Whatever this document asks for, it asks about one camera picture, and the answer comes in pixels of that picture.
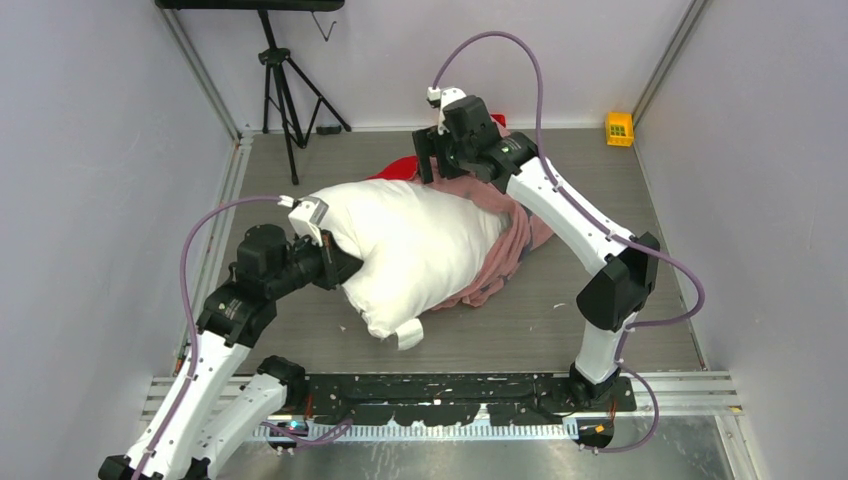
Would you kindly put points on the white pillow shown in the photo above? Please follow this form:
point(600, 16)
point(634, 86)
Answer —
point(419, 247)

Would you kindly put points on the small black floor object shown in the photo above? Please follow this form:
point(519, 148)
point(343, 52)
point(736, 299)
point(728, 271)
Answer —
point(326, 130)

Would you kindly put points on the black tripod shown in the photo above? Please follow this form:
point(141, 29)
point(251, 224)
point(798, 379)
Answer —
point(278, 95)

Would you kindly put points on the yellow green toy block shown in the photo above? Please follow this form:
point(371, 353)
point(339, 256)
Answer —
point(619, 130)

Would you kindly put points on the black overhead bar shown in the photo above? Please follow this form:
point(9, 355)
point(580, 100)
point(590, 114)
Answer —
point(268, 5)

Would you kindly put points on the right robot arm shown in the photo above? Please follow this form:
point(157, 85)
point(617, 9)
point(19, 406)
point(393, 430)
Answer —
point(622, 267)

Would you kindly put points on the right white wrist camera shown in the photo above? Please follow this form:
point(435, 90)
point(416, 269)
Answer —
point(440, 98)

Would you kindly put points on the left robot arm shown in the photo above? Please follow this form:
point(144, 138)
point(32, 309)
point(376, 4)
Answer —
point(186, 439)

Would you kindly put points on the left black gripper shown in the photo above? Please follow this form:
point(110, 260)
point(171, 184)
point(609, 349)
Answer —
point(337, 265)

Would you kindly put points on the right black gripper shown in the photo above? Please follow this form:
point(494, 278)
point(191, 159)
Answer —
point(425, 141)

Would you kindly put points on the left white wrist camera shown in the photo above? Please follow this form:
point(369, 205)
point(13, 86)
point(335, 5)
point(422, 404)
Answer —
point(306, 215)

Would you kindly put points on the pink printed pillowcase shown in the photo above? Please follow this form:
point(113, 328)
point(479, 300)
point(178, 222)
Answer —
point(525, 233)

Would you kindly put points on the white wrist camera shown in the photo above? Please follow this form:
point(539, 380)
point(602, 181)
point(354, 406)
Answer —
point(306, 215)
point(440, 98)

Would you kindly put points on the red toy block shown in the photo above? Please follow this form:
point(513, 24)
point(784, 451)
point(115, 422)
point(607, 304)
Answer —
point(499, 119)

